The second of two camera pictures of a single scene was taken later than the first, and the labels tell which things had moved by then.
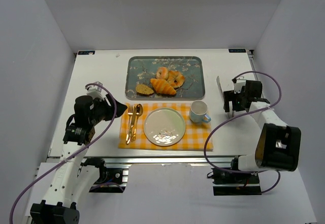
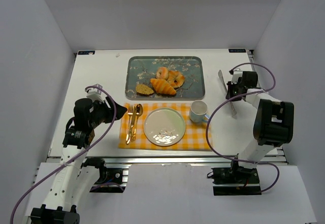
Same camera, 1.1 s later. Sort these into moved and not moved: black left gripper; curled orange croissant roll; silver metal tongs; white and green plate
Moved: silver metal tongs
Not moved: white and green plate; curled orange croissant roll; black left gripper
